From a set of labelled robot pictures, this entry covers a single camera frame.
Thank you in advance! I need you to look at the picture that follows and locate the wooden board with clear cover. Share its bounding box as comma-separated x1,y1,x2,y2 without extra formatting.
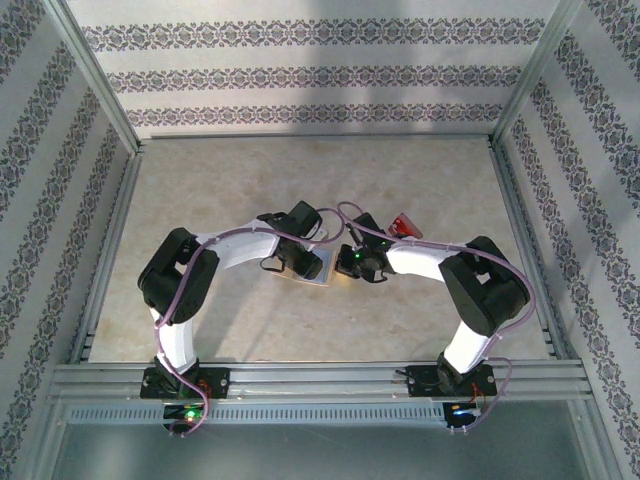
269,248,335,289

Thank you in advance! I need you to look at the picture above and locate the red credit card stack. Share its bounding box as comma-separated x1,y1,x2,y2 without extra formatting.
388,213,421,239

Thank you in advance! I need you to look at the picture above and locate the clear acrylic card box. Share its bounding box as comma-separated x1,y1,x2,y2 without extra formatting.
385,212,424,251

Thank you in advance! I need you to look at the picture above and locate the grey metal bottom panel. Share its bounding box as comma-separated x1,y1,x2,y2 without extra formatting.
52,399,621,480

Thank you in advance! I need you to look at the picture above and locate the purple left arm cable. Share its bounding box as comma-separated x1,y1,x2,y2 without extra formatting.
153,206,349,437

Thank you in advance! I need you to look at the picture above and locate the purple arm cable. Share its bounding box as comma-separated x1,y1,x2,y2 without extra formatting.
153,206,349,437
337,201,535,435

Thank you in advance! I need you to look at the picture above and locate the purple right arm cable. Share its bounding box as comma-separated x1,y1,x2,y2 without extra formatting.
337,201,535,435

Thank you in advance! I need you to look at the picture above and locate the aluminium front rail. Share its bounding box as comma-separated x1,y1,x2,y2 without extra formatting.
49,363,591,401

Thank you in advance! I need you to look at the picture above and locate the aluminium rail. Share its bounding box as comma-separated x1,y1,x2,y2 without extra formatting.
149,132,494,141
69,144,144,364
487,139,581,361
49,363,591,401

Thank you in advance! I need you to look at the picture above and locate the aluminium back rail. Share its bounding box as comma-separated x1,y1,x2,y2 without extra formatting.
149,132,494,141

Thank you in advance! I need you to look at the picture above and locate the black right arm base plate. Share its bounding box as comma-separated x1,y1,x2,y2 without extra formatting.
407,364,498,399

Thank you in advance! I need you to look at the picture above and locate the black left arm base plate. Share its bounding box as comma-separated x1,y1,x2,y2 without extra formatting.
140,366,231,400

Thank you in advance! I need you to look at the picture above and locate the slotted grey cable duct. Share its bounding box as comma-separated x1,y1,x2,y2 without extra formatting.
64,402,446,426

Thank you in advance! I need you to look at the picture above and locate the aluminium right side rail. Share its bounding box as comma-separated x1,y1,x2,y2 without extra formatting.
487,139,581,361

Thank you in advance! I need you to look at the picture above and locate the aluminium left side rail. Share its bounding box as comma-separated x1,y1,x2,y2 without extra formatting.
69,144,144,364

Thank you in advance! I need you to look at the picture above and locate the aluminium right corner post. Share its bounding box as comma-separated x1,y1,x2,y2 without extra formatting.
492,0,584,146

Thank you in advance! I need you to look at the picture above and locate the aluminium corner post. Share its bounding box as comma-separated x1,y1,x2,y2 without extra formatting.
492,0,584,146
42,0,144,156

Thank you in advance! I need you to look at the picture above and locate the aluminium left corner post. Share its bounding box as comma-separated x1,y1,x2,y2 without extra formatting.
42,0,144,156

